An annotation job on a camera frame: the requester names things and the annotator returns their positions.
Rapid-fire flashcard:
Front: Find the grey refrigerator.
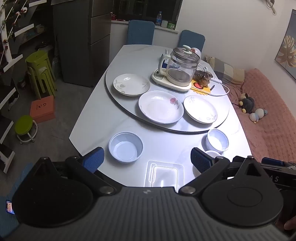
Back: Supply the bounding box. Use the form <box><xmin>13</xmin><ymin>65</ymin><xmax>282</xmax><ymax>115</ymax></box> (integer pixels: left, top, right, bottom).
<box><xmin>53</xmin><ymin>0</ymin><xmax>114</xmax><ymax>88</ymax></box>

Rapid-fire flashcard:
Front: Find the white power cable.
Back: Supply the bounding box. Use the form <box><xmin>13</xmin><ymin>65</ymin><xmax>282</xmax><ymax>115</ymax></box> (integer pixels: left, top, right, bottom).
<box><xmin>209</xmin><ymin>77</ymin><xmax>230</xmax><ymax>96</ymax></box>

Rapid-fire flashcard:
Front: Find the grey round turntable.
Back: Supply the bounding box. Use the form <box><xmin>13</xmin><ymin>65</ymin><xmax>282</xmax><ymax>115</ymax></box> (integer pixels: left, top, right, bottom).
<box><xmin>105</xmin><ymin>54</ymin><xmax>230</xmax><ymax>135</ymax></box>

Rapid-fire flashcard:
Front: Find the smartphone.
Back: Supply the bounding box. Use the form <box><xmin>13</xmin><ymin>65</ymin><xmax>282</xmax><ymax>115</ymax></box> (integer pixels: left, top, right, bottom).
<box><xmin>5</xmin><ymin>200</ymin><xmax>16</xmax><ymax>216</ymax></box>

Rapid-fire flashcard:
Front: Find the plain white bowl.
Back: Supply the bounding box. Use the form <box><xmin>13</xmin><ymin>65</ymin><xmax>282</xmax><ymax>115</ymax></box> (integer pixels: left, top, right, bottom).
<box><xmin>192</xmin><ymin>150</ymin><xmax>223</xmax><ymax>179</ymax></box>

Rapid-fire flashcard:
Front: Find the black and white shelf unit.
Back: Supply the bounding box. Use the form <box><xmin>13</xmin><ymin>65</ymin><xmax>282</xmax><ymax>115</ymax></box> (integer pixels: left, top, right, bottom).
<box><xmin>0</xmin><ymin>0</ymin><xmax>55</xmax><ymax>174</ymax></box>

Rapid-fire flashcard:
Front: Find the white leaf-print plate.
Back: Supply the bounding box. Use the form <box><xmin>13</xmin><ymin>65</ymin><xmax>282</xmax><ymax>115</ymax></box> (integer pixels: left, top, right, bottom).
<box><xmin>183</xmin><ymin>95</ymin><xmax>218</xmax><ymax>124</ymax></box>
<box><xmin>113</xmin><ymin>74</ymin><xmax>151</xmax><ymax>96</ymax></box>

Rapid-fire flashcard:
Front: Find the leaf wall picture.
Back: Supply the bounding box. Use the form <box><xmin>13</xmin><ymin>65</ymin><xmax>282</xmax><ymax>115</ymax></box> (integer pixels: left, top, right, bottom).
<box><xmin>275</xmin><ymin>9</ymin><xmax>296</xmax><ymax>80</ymax></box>

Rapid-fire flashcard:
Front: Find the plaid pillow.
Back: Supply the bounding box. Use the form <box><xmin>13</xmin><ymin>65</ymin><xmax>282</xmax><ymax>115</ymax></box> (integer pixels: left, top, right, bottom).
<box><xmin>205</xmin><ymin>55</ymin><xmax>245</xmax><ymax>82</ymax></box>

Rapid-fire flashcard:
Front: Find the clear plastic bottle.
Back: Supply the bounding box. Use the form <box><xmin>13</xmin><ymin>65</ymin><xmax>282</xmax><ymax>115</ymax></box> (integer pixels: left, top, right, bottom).
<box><xmin>51</xmin><ymin>56</ymin><xmax>59</xmax><ymax>77</ymax></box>

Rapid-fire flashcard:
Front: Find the blue and white plush toy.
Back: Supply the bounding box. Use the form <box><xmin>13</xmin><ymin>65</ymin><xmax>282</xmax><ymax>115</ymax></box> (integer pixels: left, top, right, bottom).
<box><xmin>249</xmin><ymin>108</ymin><xmax>268</xmax><ymax>124</ymax></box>

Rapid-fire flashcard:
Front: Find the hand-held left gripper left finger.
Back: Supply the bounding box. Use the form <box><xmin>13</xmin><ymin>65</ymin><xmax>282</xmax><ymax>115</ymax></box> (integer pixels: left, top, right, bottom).
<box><xmin>32</xmin><ymin>147</ymin><xmax>117</xmax><ymax>195</ymax></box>

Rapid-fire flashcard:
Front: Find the cream kettle base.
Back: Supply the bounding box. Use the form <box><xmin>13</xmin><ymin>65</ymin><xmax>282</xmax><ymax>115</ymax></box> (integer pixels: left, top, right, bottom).
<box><xmin>151</xmin><ymin>70</ymin><xmax>193</xmax><ymax>92</ymax></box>

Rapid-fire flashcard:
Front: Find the pink sofa blanket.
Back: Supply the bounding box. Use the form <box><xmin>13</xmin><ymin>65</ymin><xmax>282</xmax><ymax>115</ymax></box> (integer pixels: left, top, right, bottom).
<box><xmin>228</xmin><ymin>68</ymin><xmax>296</xmax><ymax>163</ymax></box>

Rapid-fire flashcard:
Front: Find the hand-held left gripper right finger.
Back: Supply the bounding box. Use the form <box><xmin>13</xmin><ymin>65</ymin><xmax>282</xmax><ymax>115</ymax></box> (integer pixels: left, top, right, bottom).
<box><xmin>179</xmin><ymin>147</ymin><xmax>267</xmax><ymax>195</ymax></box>

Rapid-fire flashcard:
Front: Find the person's right hand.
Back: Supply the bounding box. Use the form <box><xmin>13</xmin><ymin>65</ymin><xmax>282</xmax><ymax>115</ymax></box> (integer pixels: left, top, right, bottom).
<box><xmin>284</xmin><ymin>218</ymin><xmax>296</xmax><ymax>232</ymax></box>

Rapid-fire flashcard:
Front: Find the orange cardboard box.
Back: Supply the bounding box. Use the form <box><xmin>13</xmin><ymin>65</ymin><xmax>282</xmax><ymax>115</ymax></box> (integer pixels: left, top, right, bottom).
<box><xmin>29</xmin><ymin>95</ymin><xmax>56</xmax><ymax>124</ymax></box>

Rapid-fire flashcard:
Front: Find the yellow flower-shaped coaster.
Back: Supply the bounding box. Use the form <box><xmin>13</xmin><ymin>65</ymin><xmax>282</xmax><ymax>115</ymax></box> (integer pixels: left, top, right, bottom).
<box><xmin>191</xmin><ymin>81</ymin><xmax>214</xmax><ymax>96</ymax></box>

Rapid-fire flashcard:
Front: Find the green round wheeled stool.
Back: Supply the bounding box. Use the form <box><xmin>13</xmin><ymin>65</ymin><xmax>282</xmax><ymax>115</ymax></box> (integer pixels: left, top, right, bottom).
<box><xmin>15</xmin><ymin>115</ymin><xmax>38</xmax><ymax>144</ymax></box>

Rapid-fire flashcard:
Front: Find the large light blue bowl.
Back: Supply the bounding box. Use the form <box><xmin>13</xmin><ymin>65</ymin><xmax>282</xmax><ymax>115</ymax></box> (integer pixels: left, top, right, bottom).
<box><xmin>108</xmin><ymin>132</ymin><xmax>143</xmax><ymax>164</ymax></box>

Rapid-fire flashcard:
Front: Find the blue dining chair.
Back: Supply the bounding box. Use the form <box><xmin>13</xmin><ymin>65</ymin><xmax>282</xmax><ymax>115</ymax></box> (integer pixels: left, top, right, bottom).
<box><xmin>126</xmin><ymin>20</ymin><xmax>155</xmax><ymax>45</ymax></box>
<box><xmin>178</xmin><ymin>30</ymin><xmax>206</xmax><ymax>52</ymax></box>

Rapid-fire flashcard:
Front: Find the dark plush toy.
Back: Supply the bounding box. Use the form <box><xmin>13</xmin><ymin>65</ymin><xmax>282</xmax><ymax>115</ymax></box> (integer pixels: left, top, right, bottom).
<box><xmin>238</xmin><ymin>93</ymin><xmax>255</xmax><ymax>114</ymax></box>

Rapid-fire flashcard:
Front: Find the stack of green stools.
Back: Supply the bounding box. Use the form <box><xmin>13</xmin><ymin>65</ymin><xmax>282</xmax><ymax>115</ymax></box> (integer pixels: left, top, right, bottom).
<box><xmin>25</xmin><ymin>50</ymin><xmax>58</xmax><ymax>100</ymax></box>

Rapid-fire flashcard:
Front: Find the dark window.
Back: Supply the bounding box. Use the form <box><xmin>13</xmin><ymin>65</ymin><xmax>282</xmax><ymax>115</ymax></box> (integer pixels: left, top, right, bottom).
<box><xmin>112</xmin><ymin>0</ymin><xmax>183</xmax><ymax>24</ymax></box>

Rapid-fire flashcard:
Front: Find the small blue-rimmed white bowl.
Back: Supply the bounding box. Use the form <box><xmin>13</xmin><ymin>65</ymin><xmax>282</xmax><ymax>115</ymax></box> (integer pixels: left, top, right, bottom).
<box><xmin>206</xmin><ymin>129</ymin><xmax>229</xmax><ymax>152</ymax></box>

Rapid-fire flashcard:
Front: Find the brown owl figurine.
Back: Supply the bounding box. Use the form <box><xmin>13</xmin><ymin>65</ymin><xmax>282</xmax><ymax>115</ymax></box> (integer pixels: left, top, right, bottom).
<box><xmin>194</xmin><ymin>71</ymin><xmax>213</xmax><ymax>87</ymax></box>

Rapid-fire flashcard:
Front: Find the white rose-print plate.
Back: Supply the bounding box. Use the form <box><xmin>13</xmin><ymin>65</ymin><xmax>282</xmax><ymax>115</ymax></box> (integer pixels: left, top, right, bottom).
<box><xmin>138</xmin><ymin>90</ymin><xmax>185</xmax><ymax>124</ymax></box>

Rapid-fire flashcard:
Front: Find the glass electric kettle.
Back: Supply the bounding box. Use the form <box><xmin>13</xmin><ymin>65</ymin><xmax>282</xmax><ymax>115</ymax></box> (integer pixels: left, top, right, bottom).
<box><xmin>158</xmin><ymin>45</ymin><xmax>200</xmax><ymax>84</ymax></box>

